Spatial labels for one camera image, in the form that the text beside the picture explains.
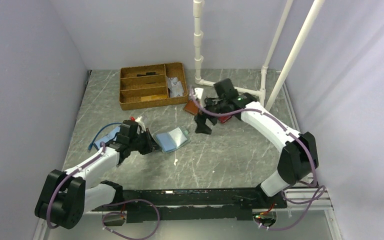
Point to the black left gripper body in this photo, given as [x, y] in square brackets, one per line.
[137, 143]

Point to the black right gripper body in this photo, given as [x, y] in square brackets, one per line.
[217, 107]

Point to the green card holder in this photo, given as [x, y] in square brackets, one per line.
[172, 140]

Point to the orange credit card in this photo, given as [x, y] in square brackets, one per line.
[158, 97]

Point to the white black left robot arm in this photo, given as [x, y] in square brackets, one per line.
[67, 195]

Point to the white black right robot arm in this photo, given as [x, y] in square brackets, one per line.
[298, 151]

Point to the brown leather card holder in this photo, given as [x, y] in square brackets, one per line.
[191, 108]

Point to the light blue card holder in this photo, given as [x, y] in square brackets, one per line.
[110, 136]

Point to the red leather card holder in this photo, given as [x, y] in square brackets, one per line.
[224, 119]

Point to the woven wicker tray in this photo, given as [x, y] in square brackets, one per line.
[138, 83]

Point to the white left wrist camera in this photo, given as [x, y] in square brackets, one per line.
[141, 120]

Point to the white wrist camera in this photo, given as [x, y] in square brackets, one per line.
[141, 120]
[198, 93]

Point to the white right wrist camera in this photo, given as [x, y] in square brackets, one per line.
[198, 93]

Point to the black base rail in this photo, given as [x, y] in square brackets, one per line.
[193, 204]

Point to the white pvc pipe frame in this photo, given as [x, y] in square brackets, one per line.
[256, 25]

